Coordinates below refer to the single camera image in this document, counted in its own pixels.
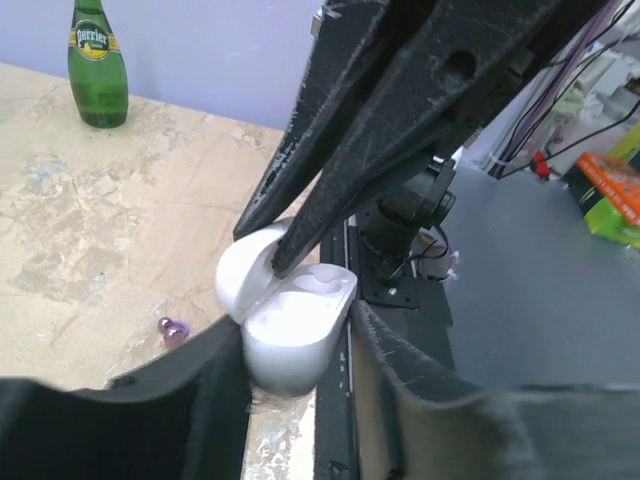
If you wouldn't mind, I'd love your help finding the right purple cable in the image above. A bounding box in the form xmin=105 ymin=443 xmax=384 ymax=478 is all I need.
xmin=487 ymin=0 xmax=631 ymax=176

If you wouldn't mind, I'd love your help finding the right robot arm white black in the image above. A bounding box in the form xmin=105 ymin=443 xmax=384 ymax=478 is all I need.
xmin=233 ymin=0 xmax=605 ymax=277

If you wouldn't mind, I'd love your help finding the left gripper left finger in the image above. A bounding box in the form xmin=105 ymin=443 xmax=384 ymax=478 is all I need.
xmin=1 ymin=316 xmax=252 ymax=479

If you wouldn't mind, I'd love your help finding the orange green box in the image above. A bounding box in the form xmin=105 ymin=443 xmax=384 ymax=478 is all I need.
xmin=576 ymin=152 xmax=639 ymax=248

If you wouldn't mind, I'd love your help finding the purple earbud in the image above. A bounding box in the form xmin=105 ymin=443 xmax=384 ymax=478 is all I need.
xmin=157 ymin=316 xmax=190 ymax=349

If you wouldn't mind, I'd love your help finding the white earbud charging case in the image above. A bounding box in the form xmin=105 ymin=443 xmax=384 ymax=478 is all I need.
xmin=215 ymin=218 xmax=358 ymax=397

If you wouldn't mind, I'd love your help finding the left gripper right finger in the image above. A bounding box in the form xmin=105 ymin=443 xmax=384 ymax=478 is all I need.
xmin=352 ymin=302 xmax=639 ymax=479

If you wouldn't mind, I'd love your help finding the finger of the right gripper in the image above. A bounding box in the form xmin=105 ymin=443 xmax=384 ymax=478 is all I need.
xmin=272 ymin=1 xmax=604 ymax=277
xmin=234 ymin=1 xmax=394 ymax=238

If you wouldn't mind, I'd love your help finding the green Perrier bottle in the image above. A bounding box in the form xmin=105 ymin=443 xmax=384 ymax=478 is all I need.
xmin=67 ymin=0 xmax=129 ymax=129

